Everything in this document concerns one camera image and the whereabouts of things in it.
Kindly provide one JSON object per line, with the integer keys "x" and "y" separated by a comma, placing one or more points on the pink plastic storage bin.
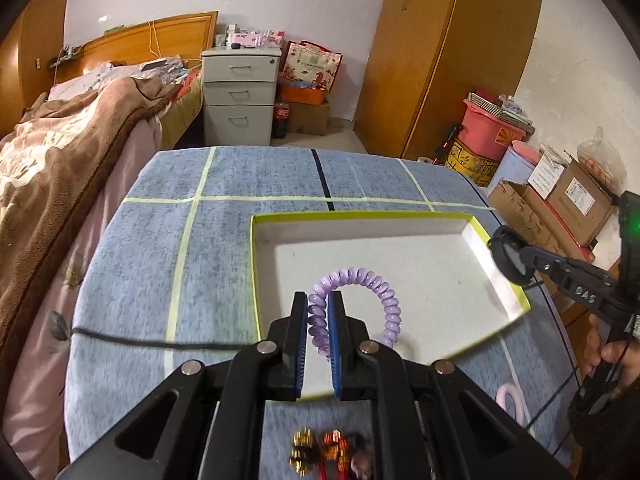
{"x": 488, "y": 129}

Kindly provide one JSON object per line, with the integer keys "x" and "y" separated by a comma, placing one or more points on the person right hand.
{"x": 628, "y": 355}

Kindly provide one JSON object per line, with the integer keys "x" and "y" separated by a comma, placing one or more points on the tall wooden corner cabinet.
{"x": 31, "y": 45}

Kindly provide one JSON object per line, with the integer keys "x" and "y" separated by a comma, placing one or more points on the black cord pink charm tie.
{"x": 361, "y": 461}

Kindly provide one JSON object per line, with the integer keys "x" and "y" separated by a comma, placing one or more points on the red patterned gift bag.
{"x": 311, "y": 65}

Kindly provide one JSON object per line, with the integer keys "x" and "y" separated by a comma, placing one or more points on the open brown cardboard box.
{"x": 528, "y": 214}

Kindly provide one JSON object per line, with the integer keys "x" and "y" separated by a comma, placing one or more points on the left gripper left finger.
{"x": 286, "y": 367}

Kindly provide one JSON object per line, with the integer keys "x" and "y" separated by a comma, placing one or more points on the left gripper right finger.
{"x": 351, "y": 378}

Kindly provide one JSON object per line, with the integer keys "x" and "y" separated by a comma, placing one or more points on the brown blanket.
{"x": 53, "y": 167}

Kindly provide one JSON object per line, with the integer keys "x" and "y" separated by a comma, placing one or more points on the light blue round container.
{"x": 517, "y": 164}

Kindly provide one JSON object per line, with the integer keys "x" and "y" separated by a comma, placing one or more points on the white drawer nightstand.
{"x": 239, "y": 89}

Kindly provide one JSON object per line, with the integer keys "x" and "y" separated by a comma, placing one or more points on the cola bottle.
{"x": 281, "y": 113}

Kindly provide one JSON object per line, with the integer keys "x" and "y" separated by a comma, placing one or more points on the pink bed sheet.
{"x": 33, "y": 393}

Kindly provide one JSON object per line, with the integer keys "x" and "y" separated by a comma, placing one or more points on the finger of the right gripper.
{"x": 540, "y": 254}
{"x": 561, "y": 271}

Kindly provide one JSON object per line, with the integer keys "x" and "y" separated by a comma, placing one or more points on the large wooden wardrobe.
{"x": 426, "y": 56}

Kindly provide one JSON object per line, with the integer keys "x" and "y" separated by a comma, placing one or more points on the wooden bed headboard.
{"x": 185, "y": 35}

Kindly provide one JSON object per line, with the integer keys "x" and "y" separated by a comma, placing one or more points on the labelled cardboard box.
{"x": 582, "y": 205}

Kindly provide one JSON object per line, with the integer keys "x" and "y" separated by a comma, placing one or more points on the yellow patterned tin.
{"x": 478, "y": 168}

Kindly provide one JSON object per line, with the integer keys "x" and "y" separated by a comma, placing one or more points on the black smart band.
{"x": 507, "y": 269}

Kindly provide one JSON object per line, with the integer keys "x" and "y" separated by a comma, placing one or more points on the green shallow cardboard box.
{"x": 451, "y": 295}

